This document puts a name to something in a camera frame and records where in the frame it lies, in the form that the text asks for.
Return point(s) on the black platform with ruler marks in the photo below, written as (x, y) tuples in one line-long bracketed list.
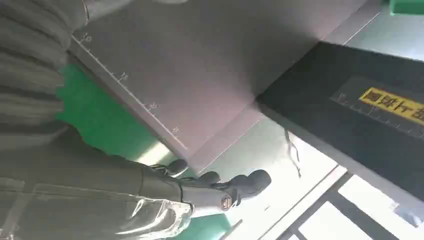
[(331, 132)]

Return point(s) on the yellow printed label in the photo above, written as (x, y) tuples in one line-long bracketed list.
[(394, 104)]

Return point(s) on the green crate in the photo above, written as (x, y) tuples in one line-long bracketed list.
[(407, 6)]

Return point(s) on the grey mat with ruler marks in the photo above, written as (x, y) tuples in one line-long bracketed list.
[(198, 66)]

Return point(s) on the dark metal frame bars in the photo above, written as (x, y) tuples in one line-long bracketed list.
[(357, 217)]

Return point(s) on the ribbed grey right arm sleeve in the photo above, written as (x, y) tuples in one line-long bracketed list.
[(30, 66)]

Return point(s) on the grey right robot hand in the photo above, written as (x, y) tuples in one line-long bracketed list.
[(82, 192)]

